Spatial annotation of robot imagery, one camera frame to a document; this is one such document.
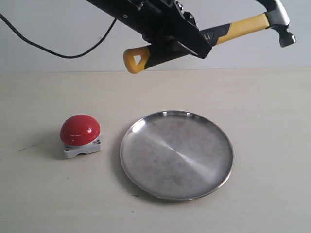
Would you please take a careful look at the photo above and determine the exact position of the round stainless steel plate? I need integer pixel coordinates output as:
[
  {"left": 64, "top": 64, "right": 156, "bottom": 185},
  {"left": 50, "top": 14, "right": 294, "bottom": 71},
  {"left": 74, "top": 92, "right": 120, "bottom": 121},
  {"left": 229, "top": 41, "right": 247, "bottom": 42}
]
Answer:
[{"left": 120, "top": 110, "right": 234, "bottom": 201}]

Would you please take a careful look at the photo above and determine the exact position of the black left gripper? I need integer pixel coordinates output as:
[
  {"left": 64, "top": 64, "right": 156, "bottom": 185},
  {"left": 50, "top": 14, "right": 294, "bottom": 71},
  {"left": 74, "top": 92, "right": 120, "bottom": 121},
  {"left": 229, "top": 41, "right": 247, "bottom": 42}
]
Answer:
[{"left": 89, "top": 0, "right": 211, "bottom": 59}]

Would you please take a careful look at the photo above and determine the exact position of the red dome push button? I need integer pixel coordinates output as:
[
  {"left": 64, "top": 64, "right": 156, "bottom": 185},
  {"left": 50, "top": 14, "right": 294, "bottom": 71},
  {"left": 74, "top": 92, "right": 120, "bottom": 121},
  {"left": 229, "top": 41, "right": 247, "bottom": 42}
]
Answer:
[{"left": 60, "top": 114, "right": 103, "bottom": 159}]

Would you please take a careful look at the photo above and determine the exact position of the yellow black claw hammer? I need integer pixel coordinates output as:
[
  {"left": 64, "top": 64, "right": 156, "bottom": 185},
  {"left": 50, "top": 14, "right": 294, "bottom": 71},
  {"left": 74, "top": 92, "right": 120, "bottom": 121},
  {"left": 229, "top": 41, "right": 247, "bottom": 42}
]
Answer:
[{"left": 123, "top": 0, "right": 296, "bottom": 74}]

